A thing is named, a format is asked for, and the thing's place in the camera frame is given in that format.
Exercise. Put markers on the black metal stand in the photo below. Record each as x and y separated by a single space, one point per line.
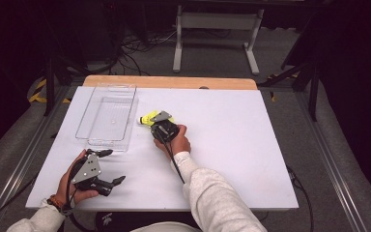
49 90
313 96

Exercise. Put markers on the clear plastic container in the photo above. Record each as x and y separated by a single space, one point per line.
112 109

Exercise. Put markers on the person's torso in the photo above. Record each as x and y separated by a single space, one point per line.
165 227

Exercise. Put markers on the dark cloth with white logo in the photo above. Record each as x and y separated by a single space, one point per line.
141 217

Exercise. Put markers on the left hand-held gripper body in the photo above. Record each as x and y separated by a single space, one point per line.
88 170

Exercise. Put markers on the white metal stand frame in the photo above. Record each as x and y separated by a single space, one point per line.
219 21

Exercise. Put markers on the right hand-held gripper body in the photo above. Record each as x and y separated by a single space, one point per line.
165 130

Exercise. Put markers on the aluminium rail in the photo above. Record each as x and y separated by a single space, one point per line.
331 167
32 146

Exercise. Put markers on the wooden table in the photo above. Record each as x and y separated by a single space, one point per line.
161 82

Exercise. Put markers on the person's right hand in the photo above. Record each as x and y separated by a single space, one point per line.
181 145

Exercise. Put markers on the person's left hand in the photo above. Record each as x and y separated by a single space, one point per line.
63 191

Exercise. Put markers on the white board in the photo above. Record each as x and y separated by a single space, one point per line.
238 145

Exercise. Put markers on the yellow black floor tape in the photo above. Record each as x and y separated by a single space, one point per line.
272 96
37 96

